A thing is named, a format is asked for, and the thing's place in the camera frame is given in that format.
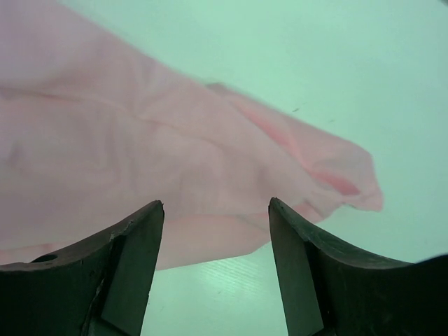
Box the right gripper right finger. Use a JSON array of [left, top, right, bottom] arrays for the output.
[[269, 198, 447, 336]]

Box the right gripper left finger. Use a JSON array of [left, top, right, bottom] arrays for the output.
[[1, 201, 165, 336]]

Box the pink t shirt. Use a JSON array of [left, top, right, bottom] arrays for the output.
[[1, 1, 383, 270]]

